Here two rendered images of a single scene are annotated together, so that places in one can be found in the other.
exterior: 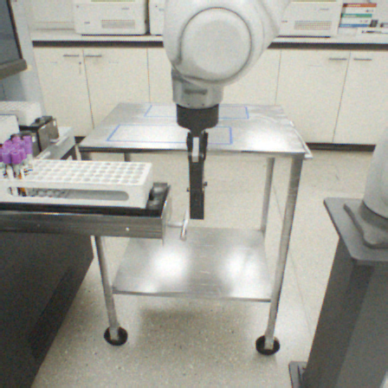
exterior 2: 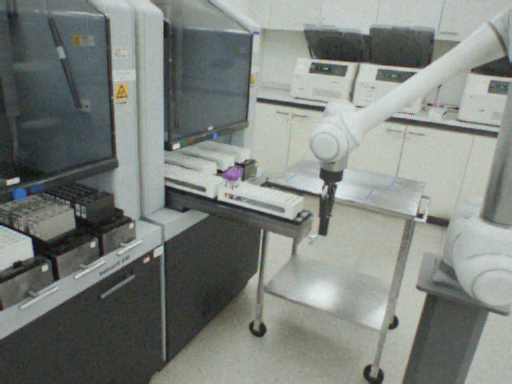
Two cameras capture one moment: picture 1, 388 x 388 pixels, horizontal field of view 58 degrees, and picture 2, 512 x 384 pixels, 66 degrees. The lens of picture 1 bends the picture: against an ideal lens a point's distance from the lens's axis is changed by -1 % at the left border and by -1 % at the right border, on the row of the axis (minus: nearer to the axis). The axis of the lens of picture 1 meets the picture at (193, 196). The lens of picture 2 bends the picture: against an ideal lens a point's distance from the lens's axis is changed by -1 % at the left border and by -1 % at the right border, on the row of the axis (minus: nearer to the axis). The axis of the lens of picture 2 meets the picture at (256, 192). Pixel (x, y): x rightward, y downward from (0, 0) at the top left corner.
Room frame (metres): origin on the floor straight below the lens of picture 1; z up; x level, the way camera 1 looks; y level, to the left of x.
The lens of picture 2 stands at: (-0.60, -0.23, 1.36)
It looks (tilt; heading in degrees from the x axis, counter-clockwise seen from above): 21 degrees down; 21
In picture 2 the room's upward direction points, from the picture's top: 4 degrees clockwise
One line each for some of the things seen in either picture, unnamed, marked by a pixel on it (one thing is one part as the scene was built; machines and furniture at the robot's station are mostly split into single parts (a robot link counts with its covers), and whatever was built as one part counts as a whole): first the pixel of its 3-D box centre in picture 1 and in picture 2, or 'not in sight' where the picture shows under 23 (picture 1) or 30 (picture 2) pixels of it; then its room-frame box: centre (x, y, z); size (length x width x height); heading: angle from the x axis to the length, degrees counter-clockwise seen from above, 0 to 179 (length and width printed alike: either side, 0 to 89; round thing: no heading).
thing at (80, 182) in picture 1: (76, 184); (259, 200); (0.64, 0.24, 0.83); 0.30 x 0.10 x 0.06; 86
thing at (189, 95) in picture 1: (197, 87); (333, 159); (0.62, -0.01, 1.03); 0.09 x 0.09 x 0.06
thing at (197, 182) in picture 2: not in sight; (187, 181); (0.66, 0.55, 0.83); 0.30 x 0.10 x 0.06; 86
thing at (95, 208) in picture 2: not in sight; (98, 207); (0.26, 0.63, 0.85); 0.12 x 0.02 x 0.06; 176
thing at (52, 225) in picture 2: not in sight; (55, 224); (0.11, 0.64, 0.85); 0.12 x 0.02 x 0.06; 176
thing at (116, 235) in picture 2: not in sight; (50, 209); (0.28, 0.86, 0.78); 0.73 x 0.14 x 0.09; 86
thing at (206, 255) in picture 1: (196, 228); (337, 262); (1.10, -0.01, 0.41); 0.67 x 0.46 x 0.82; 86
